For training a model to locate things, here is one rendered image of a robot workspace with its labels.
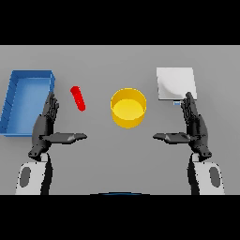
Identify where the red beaker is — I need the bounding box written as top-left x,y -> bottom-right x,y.
69,85 -> 86,113

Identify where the blue rectangular tray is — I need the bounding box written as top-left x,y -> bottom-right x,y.
0,69 -> 56,138

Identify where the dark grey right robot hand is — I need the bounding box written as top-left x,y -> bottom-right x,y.
152,91 -> 213,160

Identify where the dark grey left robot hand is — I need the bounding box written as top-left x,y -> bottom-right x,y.
27,91 -> 88,160

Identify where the yellow round bowl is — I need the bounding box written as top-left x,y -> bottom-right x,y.
110,87 -> 147,129

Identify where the pale square metallic scale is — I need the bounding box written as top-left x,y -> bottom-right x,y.
156,67 -> 199,106

